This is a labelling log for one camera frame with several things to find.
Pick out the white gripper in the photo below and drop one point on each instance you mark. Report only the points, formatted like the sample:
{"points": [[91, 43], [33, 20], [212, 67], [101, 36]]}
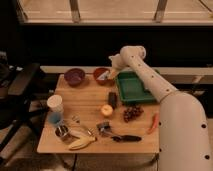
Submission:
{"points": [[117, 64]]}

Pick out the white towel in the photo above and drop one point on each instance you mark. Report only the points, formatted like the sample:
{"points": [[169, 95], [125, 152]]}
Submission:
{"points": [[103, 76]]}

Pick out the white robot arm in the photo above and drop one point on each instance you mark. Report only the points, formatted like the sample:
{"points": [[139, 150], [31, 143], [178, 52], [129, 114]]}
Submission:
{"points": [[183, 131]]}

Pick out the white plastic cup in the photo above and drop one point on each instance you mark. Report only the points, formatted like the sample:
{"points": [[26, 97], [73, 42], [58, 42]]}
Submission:
{"points": [[55, 103]]}

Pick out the blue plastic cup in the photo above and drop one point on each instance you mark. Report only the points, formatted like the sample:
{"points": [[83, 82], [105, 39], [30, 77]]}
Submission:
{"points": [[55, 118]]}

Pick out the metal measuring cup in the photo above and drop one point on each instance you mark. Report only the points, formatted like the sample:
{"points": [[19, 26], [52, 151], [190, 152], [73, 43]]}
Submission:
{"points": [[62, 132]]}

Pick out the red bowl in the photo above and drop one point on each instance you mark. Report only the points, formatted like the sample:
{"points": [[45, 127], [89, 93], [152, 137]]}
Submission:
{"points": [[99, 71]]}

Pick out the green plastic tray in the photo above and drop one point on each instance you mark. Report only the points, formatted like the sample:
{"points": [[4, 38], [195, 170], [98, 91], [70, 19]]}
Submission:
{"points": [[131, 89]]}

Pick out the purple bowl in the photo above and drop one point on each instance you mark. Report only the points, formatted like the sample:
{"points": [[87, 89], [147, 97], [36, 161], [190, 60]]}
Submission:
{"points": [[74, 76]]}

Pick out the bunch of dark grapes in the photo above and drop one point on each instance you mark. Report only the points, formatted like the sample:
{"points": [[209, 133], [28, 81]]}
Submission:
{"points": [[132, 112]]}

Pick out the wooden table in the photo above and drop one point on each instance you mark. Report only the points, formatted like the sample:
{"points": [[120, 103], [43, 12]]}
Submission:
{"points": [[85, 102]]}

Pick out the red chili pepper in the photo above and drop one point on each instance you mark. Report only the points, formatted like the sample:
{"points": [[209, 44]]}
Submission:
{"points": [[154, 123]]}

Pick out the silver fork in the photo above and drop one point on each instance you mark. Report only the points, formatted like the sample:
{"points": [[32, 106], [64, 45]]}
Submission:
{"points": [[76, 119]]}

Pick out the yellow banana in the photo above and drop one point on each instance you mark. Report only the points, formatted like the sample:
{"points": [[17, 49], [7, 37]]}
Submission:
{"points": [[82, 140]]}

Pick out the black office chair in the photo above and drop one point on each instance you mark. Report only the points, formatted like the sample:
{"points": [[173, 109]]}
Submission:
{"points": [[16, 95]]}

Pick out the black-handled kitchen tool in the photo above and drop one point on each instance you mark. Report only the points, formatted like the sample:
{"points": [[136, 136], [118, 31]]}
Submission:
{"points": [[104, 129]]}

